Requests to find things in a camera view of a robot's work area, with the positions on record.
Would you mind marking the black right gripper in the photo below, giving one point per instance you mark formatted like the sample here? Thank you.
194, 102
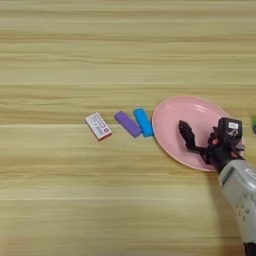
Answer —
218, 155

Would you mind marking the pink round plate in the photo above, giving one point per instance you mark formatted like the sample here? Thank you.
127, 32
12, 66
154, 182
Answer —
170, 130

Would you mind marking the multicoloured puzzle cube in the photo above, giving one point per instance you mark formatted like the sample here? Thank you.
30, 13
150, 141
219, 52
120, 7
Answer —
254, 124

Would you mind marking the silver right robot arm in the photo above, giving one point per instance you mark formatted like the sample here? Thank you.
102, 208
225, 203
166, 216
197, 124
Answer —
241, 200

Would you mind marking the blue rectangular block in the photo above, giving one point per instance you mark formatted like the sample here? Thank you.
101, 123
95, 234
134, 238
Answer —
144, 122

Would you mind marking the purple rectangular block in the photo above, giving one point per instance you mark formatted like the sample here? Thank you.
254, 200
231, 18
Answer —
128, 124

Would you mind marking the white eraser red print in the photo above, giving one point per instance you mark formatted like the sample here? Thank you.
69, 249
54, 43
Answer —
98, 126

